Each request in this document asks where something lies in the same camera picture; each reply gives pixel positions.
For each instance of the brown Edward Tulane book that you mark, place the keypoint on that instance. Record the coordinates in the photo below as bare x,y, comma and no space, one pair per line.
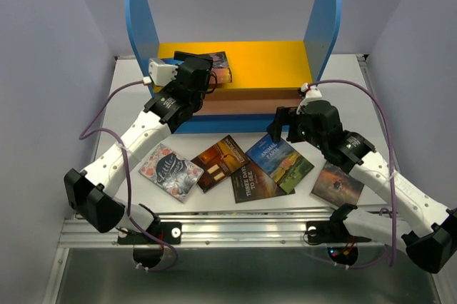
219,162

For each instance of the Tale of Two Cities book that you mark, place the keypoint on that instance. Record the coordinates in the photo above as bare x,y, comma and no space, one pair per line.
335,188

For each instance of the blue yellow wooden bookshelf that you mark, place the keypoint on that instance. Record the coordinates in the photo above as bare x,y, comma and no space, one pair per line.
252,65

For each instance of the aluminium mounting rail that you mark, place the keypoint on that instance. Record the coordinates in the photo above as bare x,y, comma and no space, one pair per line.
214,230

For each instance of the Three Days to See book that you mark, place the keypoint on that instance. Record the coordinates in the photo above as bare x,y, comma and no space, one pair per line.
250,183

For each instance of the Animal Farm book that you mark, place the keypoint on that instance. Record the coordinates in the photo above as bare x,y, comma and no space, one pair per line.
280,161

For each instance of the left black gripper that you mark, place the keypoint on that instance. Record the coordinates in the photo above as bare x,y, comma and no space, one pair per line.
180,56

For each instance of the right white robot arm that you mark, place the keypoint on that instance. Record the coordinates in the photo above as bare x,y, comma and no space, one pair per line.
420,227

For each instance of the Jane Eyre book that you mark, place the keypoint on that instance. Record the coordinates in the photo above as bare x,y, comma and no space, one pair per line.
221,67

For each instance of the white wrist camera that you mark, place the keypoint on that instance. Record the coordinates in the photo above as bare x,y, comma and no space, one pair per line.
309,93
159,73

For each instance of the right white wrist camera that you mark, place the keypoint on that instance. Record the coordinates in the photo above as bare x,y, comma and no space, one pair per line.
309,93

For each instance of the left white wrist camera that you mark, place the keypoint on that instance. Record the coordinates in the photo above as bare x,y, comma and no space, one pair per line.
159,73

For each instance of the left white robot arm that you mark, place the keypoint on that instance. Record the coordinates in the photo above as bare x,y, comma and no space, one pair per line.
101,192

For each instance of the Little Women book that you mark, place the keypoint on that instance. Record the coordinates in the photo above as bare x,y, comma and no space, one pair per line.
171,172

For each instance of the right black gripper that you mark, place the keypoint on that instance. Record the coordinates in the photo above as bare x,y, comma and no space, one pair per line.
283,117

